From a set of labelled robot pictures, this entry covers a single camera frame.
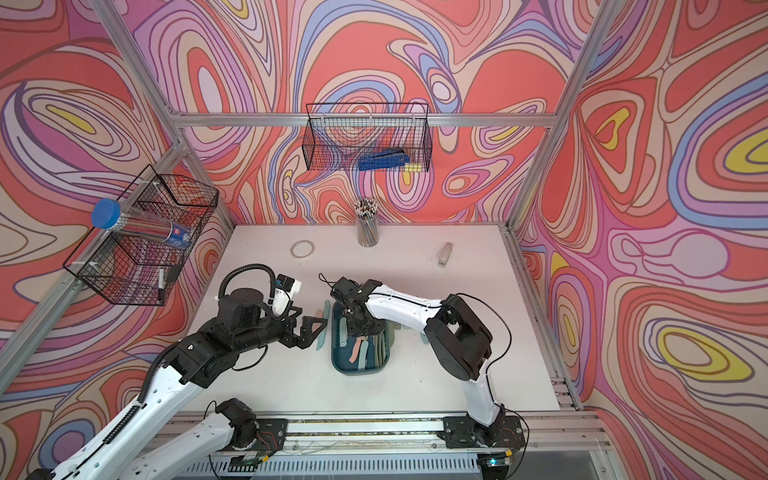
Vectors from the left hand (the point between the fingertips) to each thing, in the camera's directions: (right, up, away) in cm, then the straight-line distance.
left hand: (317, 318), depth 70 cm
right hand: (+10, -10, +18) cm, 23 cm away
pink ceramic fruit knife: (+6, -15, +16) cm, 23 cm away
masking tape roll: (-16, +17, +42) cm, 48 cm away
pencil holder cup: (+10, +27, +32) cm, 43 cm away
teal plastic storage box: (+6, -14, +16) cm, 23 cm away
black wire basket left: (-47, +12, +2) cm, 48 cm away
